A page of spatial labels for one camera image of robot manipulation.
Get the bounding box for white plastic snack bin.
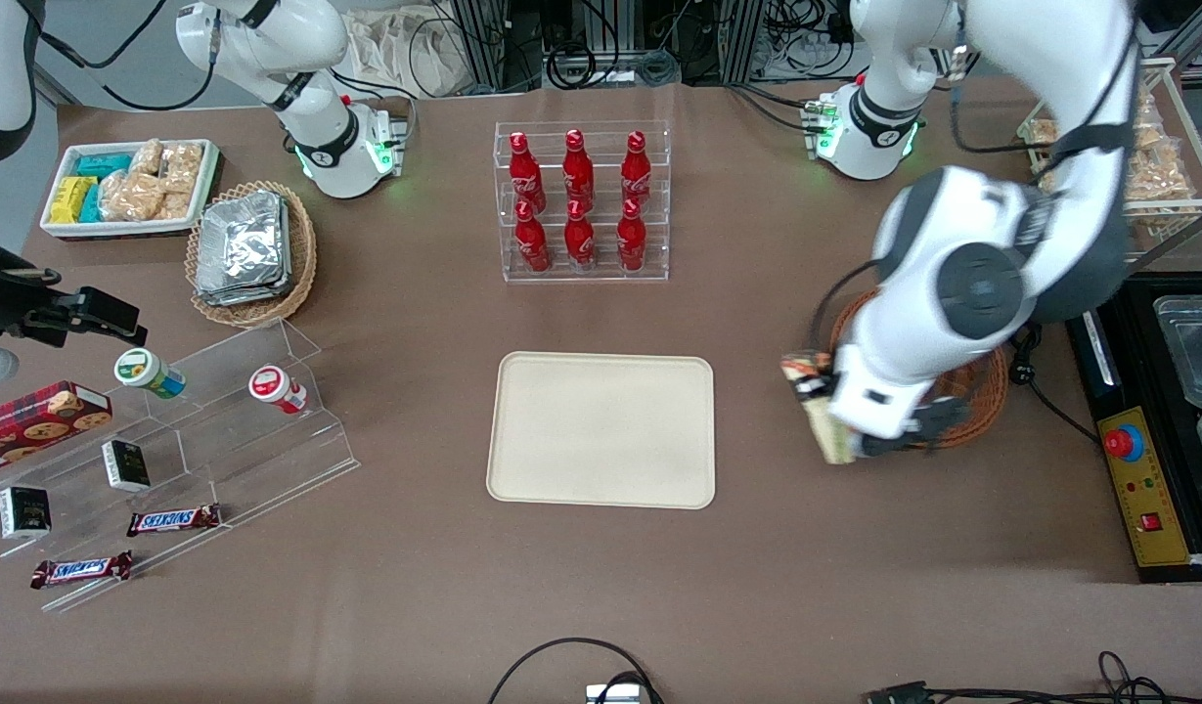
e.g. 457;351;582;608
40;139;220;241

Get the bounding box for silver foil packs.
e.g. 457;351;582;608
195;191;293;307

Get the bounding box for black control box yellow panel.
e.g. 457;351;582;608
1065;274;1202;585

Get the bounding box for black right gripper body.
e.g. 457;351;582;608
0;233;81;348

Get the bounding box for yellow snack pack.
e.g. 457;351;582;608
50;176;98;224

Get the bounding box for black cable with connector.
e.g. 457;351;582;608
865;650;1202;704

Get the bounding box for tan woven wicker basket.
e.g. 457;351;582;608
185;181;318;329

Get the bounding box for red cola bottle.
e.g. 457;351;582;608
562;128;596;211
616;198;648;273
514;200;551;274
564;199;597;270
621;130;653;208
508;131;547;214

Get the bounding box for red lid yoghurt bottle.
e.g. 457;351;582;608
248;365;309;415

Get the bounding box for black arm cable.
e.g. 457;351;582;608
811;256;890;358

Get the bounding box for black looped cable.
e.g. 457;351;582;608
488;638;665;704

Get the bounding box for aluminium frame rack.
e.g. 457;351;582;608
449;0;856;94

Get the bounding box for small black box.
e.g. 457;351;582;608
102;440;153;493
0;486;52;541

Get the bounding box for brown snickers bar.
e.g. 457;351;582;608
127;504;222;538
30;551;134;590

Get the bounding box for clear acrylic bottle rack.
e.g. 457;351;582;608
494;121;672;285

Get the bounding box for clear acrylic step display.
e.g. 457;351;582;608
0;318;362;615

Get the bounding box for beige plastic tray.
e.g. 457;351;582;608
486;351;716;510

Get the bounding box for white cloth bag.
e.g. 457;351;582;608
341;5;484;99

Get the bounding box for brown woven wicker basket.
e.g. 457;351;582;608
828;288;1010;451

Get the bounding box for bag of brown snacks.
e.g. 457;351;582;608
1026;117;1061;177
1124;93;1198;231

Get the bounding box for triangle sandwich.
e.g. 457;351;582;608
780;352;859;466

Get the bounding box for grey coiled cable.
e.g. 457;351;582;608
630;49;682;85

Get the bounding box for red cookie box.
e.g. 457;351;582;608
0;381;113;478

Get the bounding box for black coiled cable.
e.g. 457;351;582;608
545;39;621;91

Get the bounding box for green lid yoghurt bottle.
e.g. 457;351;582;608
113;348;187;400

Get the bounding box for black power cable with plug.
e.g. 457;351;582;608
1009;323;1102;446

